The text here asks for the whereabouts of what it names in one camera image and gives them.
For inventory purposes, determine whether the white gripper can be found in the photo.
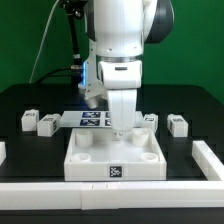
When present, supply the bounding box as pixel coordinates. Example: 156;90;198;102
98;60;142;133

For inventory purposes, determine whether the white square tabletop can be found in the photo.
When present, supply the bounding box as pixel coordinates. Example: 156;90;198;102
64;128;167;181

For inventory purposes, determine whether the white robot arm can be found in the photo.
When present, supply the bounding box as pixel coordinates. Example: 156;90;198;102
80;0;174;135

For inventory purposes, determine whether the white sheet with markers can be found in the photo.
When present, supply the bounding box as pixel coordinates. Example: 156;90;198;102
57;110;146;129

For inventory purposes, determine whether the white U-shaped fence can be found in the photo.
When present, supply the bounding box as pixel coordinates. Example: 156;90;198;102
0;141;224;210

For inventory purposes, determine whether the black cable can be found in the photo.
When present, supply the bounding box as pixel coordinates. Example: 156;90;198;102
34;66;83;85

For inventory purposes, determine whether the white cable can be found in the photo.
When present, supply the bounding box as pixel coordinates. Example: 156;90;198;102
29;0;61;84

